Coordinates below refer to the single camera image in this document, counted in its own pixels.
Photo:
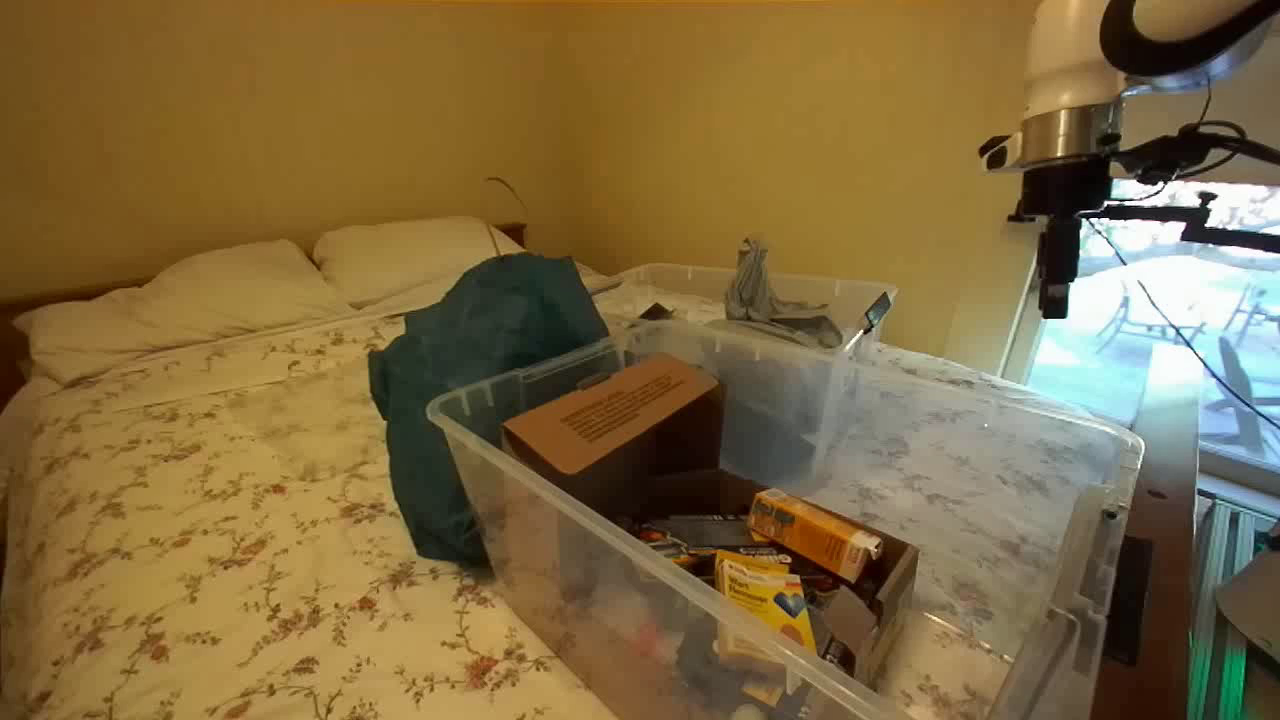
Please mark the open low cardboard box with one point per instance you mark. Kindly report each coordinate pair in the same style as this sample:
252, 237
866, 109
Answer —
818, 576

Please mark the left white pillow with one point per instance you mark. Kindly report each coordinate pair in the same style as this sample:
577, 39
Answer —
190, 301

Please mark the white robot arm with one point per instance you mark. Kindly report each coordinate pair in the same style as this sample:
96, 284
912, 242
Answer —
1084, 57

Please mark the teal cloth bag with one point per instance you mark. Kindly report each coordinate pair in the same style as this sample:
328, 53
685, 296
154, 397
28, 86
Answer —
498, 318

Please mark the white pillow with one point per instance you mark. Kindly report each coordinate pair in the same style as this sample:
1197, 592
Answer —
190, 301
370, 262

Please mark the near clear plastic tote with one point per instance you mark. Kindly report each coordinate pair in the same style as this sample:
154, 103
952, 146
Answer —
1015, 508

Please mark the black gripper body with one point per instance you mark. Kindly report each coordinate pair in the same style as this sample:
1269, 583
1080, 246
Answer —
1057, 196

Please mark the orange rectangular box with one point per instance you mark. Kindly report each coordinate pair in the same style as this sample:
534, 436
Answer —
813, 533

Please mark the brown cardboard box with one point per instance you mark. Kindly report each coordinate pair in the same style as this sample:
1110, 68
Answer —
646, 441

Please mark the floral bed cover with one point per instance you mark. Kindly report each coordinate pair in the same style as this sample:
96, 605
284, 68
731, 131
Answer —
208, 533

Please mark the right white pillow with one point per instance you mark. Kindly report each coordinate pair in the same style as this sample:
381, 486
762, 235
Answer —
370, 262

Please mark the far clear plastic tote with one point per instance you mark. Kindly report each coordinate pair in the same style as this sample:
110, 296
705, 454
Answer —
846, 309

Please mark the yellow product package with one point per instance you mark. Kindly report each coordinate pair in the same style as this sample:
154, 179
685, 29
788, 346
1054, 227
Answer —
769, 592

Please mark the clear plastic tote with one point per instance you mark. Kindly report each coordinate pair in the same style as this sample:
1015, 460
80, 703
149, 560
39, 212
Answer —
846, 309
1015, 508

